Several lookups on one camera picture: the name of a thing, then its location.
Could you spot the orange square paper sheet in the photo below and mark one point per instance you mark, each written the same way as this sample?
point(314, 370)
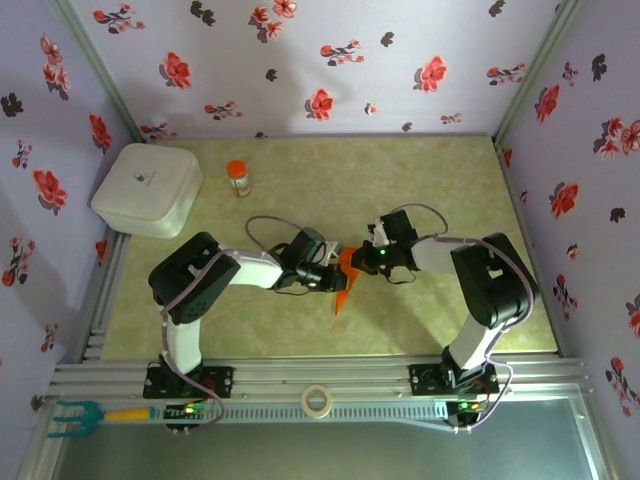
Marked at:
point(342, 300)

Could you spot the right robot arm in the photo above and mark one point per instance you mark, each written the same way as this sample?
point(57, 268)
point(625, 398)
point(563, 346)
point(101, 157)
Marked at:
point(495, 280)

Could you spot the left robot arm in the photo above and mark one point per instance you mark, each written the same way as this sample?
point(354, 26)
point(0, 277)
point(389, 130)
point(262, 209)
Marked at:
point(195, 280)

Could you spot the white square lidded container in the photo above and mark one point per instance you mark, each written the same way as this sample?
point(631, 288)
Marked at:
point(145, 185)

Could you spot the orange-capped pill bottle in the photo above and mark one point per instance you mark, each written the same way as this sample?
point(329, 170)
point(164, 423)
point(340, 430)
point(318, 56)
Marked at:
point(239, 182)

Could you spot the beige tape roll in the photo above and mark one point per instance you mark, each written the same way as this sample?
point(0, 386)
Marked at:
point(304, 401)

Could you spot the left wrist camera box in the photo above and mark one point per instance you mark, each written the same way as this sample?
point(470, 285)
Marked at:
point(332, 252)

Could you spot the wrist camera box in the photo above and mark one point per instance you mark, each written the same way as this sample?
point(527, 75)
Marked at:
point(332, 252)
point(379, 234)

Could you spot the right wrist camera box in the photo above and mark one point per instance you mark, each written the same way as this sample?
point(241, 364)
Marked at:
point(379, 234)

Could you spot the aluminium front rail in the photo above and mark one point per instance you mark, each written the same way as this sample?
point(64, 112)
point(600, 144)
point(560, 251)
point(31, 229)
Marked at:
point(320, 372)

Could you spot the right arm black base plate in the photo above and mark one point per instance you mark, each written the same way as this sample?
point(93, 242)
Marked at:
point(422, 380)

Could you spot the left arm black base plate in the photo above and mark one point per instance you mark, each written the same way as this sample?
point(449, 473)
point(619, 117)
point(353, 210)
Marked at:
point(222, 382)

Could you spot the aluminium corner post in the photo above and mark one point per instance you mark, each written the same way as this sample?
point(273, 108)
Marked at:
point(94, 65)
point(539, 65)

